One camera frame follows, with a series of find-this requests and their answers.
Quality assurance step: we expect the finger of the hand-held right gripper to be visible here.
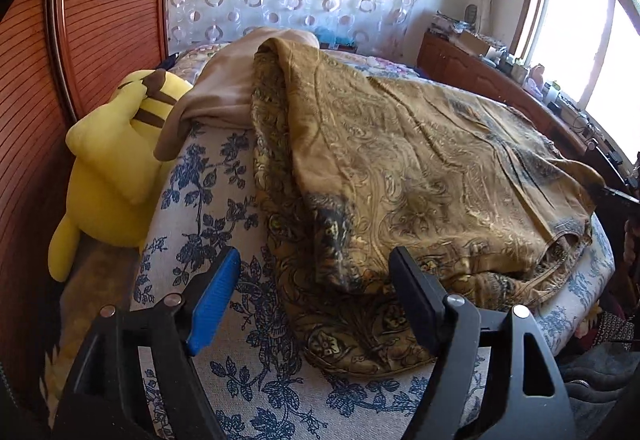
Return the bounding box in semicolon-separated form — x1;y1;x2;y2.
597;185;640;209

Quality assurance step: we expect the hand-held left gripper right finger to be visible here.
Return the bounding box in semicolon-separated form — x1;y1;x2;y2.
389;246;576;440

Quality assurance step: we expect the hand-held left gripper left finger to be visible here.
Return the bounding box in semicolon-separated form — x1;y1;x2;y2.
52;245;242;440

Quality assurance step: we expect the golden patterned garment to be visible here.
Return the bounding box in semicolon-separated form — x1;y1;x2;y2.
250;37;607;378

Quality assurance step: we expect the blue floral bed sheet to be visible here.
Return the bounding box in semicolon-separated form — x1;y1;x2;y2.
130;110;617;440

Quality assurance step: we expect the brown patterned blanket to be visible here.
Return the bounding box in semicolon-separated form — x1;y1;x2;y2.
44;237;152;421

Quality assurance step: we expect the pink figurine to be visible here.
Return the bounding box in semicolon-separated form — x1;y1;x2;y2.
525;64;547;96

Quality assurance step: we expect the yellow plush toy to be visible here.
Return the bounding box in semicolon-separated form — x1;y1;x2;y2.
48;68;194;283

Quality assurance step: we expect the wooden framed window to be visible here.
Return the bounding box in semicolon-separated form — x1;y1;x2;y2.
510;0;640;163

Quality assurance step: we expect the dark grey clothing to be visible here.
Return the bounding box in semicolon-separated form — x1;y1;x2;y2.
556;310;640;440

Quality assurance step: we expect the brown wooden sideboard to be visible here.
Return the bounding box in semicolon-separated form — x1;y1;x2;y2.
417;30;640;203

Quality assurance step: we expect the cardboard box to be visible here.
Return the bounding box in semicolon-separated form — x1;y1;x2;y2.
456;30;497;59

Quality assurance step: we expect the beige cloth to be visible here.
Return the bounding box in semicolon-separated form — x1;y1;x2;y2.
152;27;362;161

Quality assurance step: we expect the pile of clutter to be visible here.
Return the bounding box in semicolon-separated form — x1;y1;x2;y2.
431;10;473;36

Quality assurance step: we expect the light blue toy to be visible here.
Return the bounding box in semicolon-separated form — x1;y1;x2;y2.
319;26;359;51

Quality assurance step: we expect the brown slatted wooden wardrobe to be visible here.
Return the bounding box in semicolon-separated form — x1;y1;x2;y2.
0;0;172;421

